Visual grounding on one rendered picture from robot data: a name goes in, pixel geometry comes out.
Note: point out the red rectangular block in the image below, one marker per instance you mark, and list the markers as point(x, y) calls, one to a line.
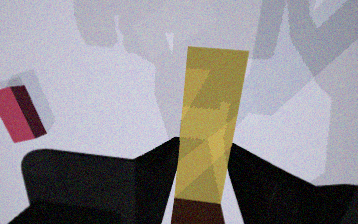
point(18, 113)

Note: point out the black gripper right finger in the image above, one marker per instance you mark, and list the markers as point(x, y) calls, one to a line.
point(267, 194)

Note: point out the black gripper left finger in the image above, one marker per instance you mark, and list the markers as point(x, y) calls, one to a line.
point(138, 189)

